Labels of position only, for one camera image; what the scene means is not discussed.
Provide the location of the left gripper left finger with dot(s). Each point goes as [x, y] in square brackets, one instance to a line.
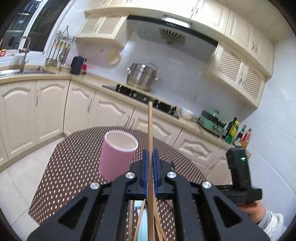
[99, 211]

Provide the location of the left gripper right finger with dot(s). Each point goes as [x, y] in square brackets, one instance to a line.
[202, 211]

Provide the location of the wooden chopstick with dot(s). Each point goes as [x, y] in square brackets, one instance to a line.
[160, 231]
[130, 221]
[150, 184]
[139, 220]

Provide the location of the person's right hand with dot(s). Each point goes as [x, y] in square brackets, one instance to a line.
[254, 210]

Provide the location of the red sauce bottle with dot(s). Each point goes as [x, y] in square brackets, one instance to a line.
[245, 139]

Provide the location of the green yellow bottle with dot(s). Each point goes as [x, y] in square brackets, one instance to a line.
[232, 132]

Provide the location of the dark oil bottle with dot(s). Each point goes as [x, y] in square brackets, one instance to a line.
[226, 132]

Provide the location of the pink utensil holder cup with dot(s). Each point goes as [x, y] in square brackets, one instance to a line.
[117, 153]

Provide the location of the green electric cooker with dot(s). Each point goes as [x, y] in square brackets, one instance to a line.
[211, 121]

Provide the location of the white bowl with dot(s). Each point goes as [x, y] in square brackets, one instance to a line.
[186, 114]

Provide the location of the lower cream cabinets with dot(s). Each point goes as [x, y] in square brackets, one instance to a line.
[37, 112]

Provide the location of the cream cabinets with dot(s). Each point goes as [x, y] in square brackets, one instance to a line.
[37, 112]
[239, 55]

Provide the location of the upper cream cabinets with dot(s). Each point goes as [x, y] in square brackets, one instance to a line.
[239, 55]

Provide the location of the steel steamer pot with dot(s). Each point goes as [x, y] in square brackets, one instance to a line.
[142, 76]

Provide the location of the black electric kettle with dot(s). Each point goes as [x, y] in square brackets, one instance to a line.
[76, 65]

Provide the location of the steel sink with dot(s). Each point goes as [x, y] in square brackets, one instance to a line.
[28, 71]

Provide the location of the range hood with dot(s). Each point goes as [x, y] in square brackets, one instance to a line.
[174, 36]

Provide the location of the hanging utensil rack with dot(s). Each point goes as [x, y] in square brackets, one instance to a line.
[60, 49]

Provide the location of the steel faucet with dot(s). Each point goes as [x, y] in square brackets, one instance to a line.
[25, 51]

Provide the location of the window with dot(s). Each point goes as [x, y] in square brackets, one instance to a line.
[32, 25]

